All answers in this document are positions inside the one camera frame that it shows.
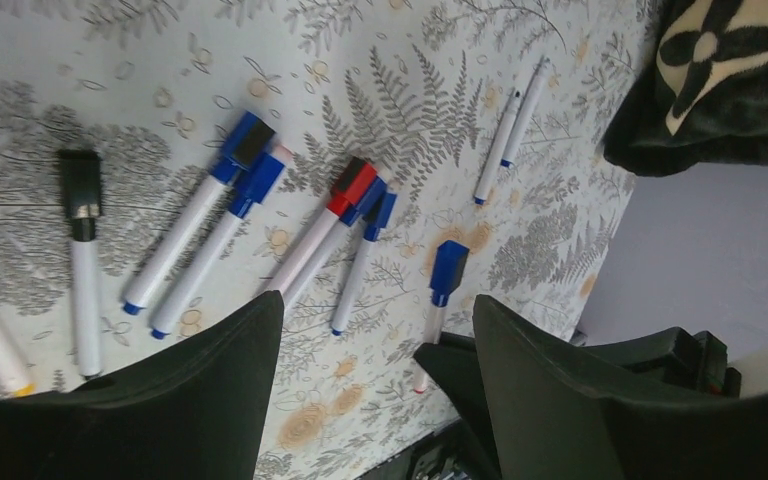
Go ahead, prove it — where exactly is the red marker black eraser cap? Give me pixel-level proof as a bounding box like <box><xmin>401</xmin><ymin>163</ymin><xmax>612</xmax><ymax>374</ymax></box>
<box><xmin>262</xmin><ymin>157</ymin><xmax>379</xmax><ymax>300</ymax></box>

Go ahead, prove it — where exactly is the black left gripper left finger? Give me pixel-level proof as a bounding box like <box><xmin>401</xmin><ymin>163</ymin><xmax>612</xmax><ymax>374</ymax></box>
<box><xmin>0</xmin><ymin>291</ymin><xmax>284</xmax><ymax>479</ymax></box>

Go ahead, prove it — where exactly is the white marker body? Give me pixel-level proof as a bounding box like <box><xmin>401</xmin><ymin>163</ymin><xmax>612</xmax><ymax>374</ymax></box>
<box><xmin>501</xmin><ymin>56</ymin><xmax>551</xmax><ymax>168</ymax></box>

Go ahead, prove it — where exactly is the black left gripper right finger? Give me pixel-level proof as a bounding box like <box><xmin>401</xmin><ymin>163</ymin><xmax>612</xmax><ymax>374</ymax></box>
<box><xmin>473</xmin><ymin>295</ymin><xmax>768</xmax><ymax>479</ymax></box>

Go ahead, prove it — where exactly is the black floral blanket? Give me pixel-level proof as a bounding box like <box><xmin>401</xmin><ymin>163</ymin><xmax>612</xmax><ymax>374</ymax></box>
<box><xmin>602</xmin><ymin>0</ymin><xmax>768</xmax><ymax>177</ymax></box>

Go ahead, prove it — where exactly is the blue marker black eraser cap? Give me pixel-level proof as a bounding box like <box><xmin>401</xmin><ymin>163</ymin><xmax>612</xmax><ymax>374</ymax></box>
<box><xmin>122</xmin><ymin>112</ymin><xmax>275</xmax><ymax>315</ymax></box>

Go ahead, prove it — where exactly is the floral patterned table mat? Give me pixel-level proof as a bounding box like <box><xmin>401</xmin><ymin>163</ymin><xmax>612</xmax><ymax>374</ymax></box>
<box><xmin>0</xmin><ymin>1</ymin><xmax>662</xmax><ymax>479</ymax></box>

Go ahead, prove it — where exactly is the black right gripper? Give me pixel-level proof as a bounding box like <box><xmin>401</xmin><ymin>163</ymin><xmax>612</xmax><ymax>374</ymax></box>
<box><xmin>357</xmin><ymin>327</ymin><xmax>743</xmax><ymax>480</ymax></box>

